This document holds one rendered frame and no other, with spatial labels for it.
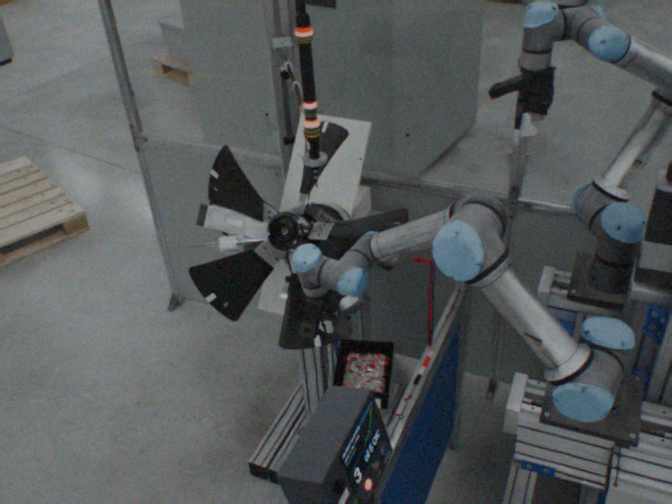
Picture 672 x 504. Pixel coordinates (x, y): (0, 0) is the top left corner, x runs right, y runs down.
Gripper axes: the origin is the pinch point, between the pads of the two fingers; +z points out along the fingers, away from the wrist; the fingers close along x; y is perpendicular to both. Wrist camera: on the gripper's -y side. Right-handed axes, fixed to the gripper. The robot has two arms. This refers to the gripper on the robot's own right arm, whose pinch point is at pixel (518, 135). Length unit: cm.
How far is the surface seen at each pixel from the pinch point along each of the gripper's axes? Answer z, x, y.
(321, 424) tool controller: 24, -94, -18
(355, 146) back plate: 18, 13, -55
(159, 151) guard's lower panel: 55, 46, -166
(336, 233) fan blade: 27, -25, -45
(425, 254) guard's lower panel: 82, 46, -40
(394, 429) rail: 63, -59, -15
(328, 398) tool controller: 25, -86, -20
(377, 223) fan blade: 25.2, -17.8, -35.1
